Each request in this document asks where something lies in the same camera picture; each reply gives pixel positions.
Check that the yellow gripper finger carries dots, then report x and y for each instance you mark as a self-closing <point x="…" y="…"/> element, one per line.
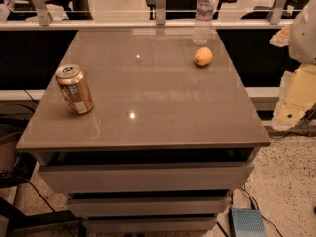
<point x="297" y="95"/>

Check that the orange fruit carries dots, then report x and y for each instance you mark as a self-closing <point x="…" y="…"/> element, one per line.
<point x="203" y="56"/>

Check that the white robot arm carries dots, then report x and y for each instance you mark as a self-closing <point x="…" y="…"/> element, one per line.
<point x="301" y="37"/>

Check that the orange soda can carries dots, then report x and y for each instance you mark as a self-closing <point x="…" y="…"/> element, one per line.
<point x="74" y="88"/>

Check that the clear plastic water bottle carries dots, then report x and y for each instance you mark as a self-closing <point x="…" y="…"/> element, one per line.
<point x="203" y="21"/>

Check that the grey drawer cabinet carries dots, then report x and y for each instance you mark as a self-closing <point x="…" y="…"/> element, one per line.
<point x="166" y="142"/>

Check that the black office chair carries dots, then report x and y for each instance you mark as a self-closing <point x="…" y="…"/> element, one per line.
<point x="180" y="9"/>

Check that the glass partition railing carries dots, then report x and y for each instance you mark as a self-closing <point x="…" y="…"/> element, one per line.
<point x="137" y="13"/>

